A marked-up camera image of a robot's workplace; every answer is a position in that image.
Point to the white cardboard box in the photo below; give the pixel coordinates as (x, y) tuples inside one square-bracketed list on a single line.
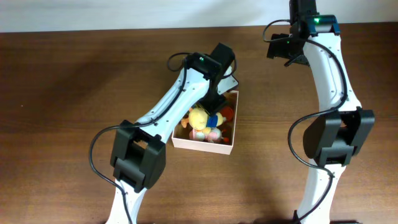
[(180, 135)]

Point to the yellow plush duck toy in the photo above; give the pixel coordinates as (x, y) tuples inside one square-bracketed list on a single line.
[(201, 121)]

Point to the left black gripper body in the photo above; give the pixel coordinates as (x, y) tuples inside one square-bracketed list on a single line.
[(211, 101)]

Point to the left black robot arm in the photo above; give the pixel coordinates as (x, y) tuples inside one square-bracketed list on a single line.
[(139, 150)]

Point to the orange round cage ball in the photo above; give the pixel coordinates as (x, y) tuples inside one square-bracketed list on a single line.
[(228, 113)]

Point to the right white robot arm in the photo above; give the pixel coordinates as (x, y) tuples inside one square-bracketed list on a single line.
[(341, 125)]

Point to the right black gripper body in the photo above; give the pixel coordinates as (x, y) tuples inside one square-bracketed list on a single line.
[(288, 50)]

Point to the white duck pink hat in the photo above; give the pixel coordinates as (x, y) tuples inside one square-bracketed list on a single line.
[(214, 136)]

